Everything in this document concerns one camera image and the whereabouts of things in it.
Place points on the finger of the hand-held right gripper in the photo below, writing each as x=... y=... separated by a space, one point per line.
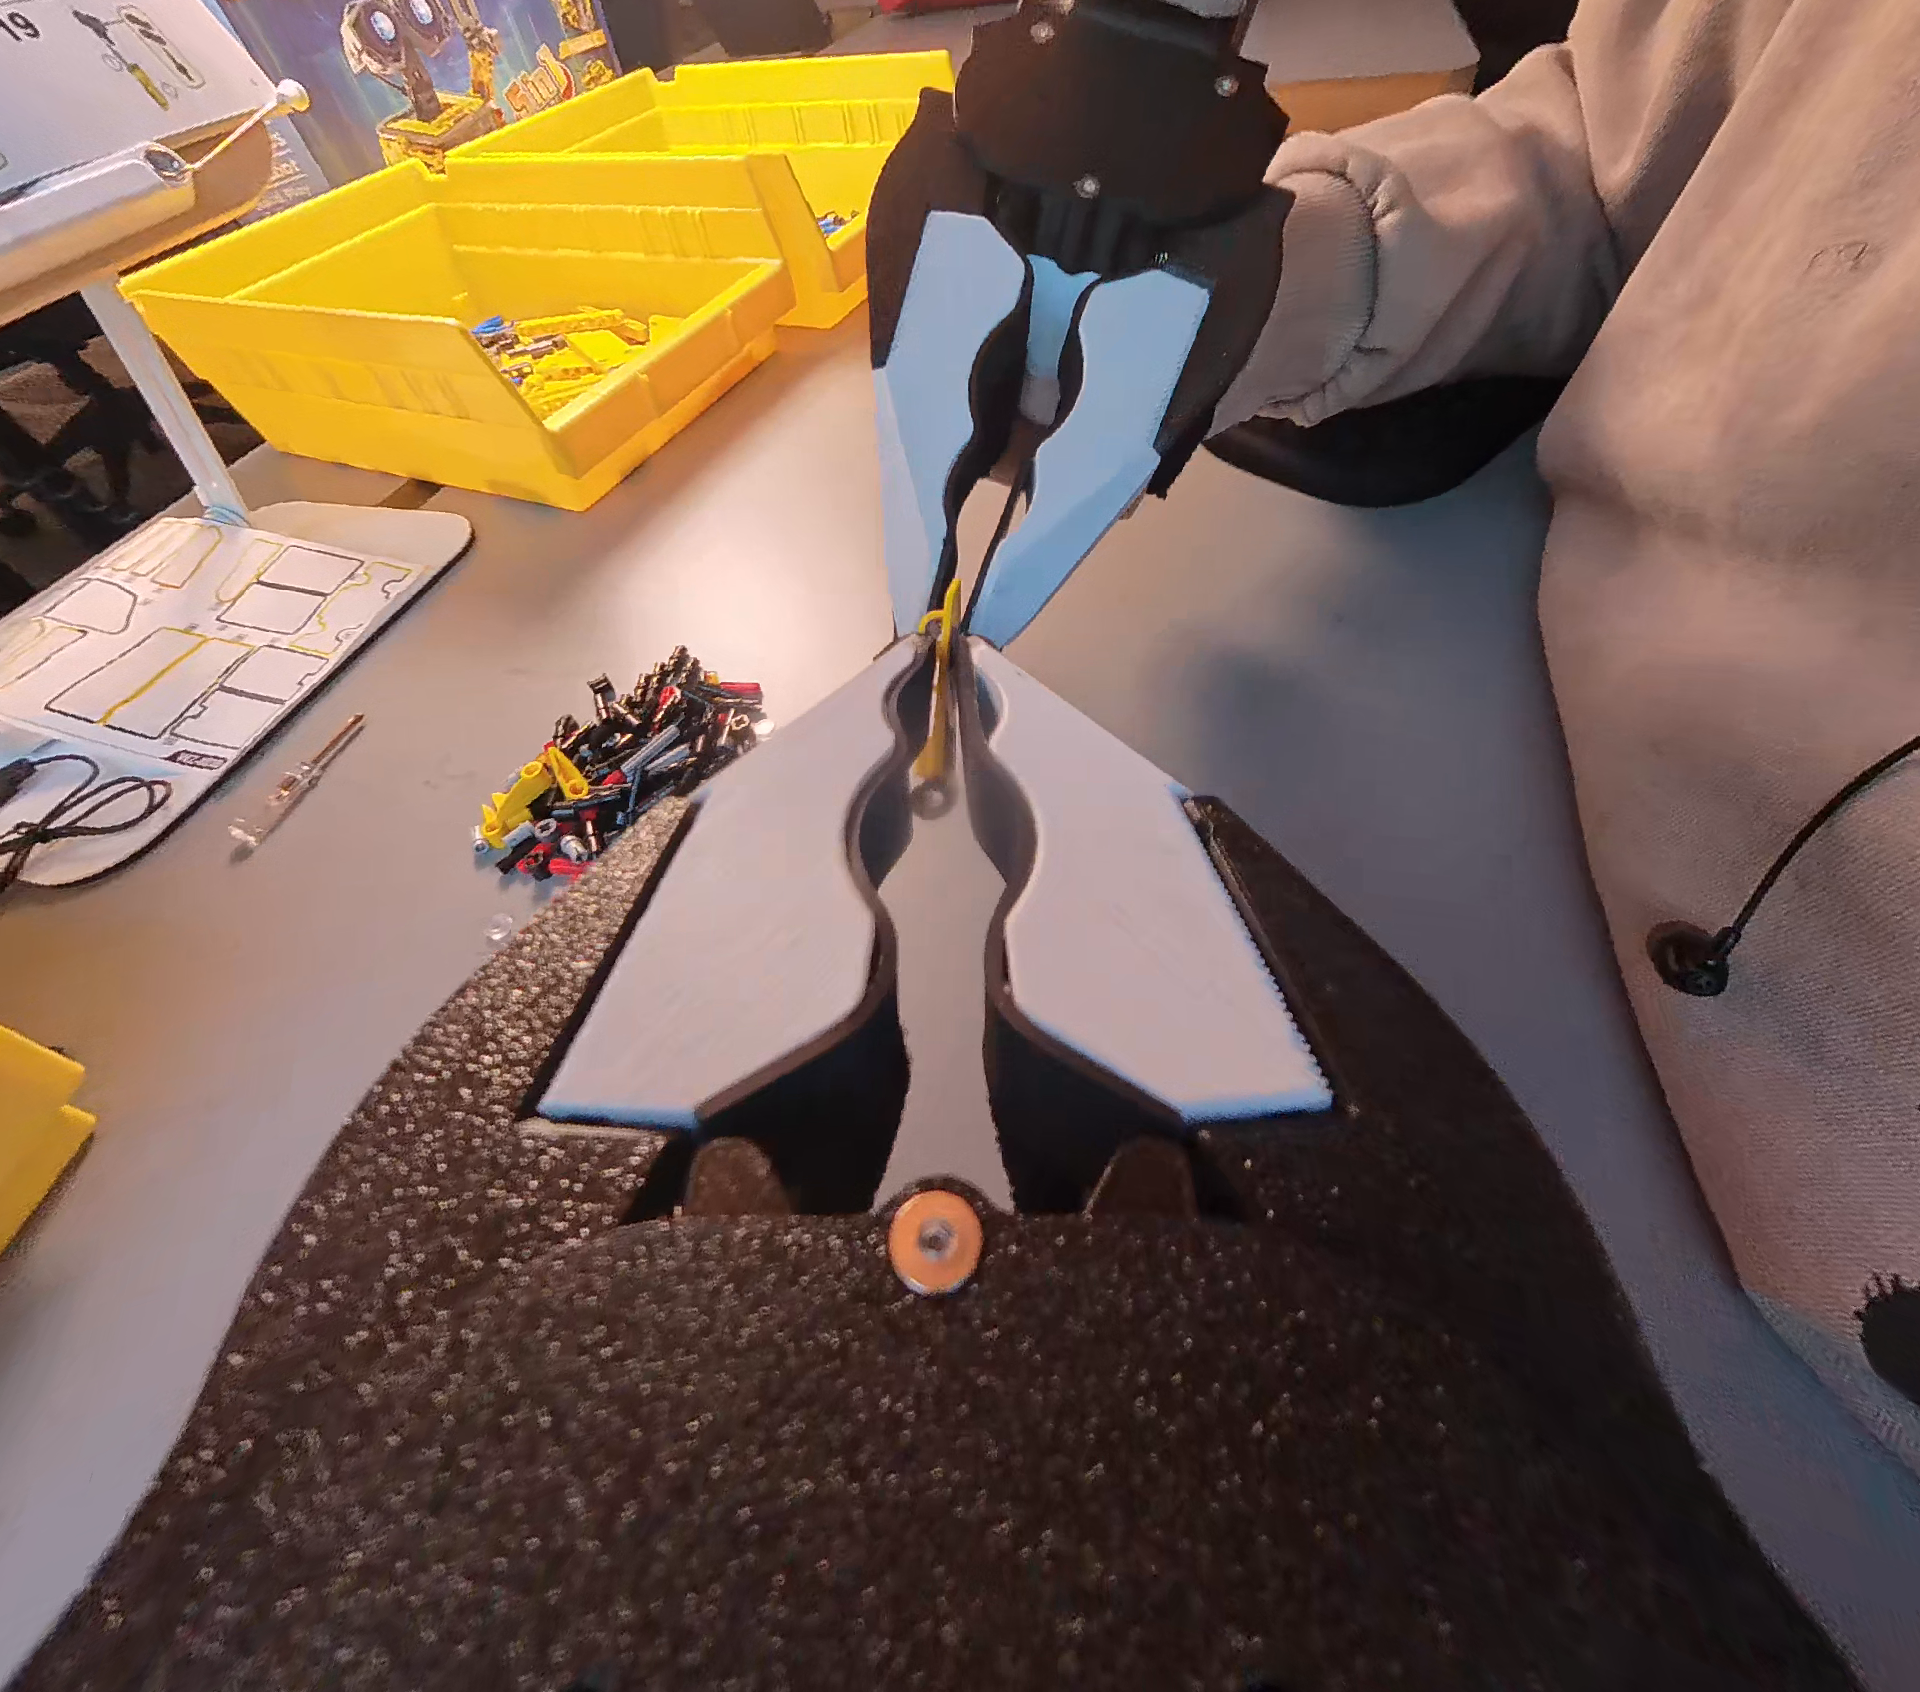
x=938 y=372
x=1125 y=403

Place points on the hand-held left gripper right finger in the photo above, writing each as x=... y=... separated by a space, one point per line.
x=1155 y=957

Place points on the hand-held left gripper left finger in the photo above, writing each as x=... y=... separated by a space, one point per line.
x=735 y=957

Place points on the yellow building panel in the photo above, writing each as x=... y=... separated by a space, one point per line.
x=938 y=702

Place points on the yellow storage bin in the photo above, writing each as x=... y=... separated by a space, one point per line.
x=720 y=124
x=375 y=403
x=39 y=1122

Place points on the person's right forearm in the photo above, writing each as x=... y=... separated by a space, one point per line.
x=1424 y=267

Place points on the grey desk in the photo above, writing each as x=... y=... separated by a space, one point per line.
x=1351 y=746

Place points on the heap of blue grey pieces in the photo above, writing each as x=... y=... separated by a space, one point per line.
x=830 y=222

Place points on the pile of small building pins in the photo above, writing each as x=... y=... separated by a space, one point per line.
x=631 y=746

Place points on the heap of yellow pieces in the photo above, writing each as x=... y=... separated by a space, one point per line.
x=584 y=342

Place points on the person's beige sweatshirt torso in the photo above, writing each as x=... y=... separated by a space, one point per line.
x=1725 y=522

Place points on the sticker sheet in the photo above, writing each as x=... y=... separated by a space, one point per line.
x=194 y=642

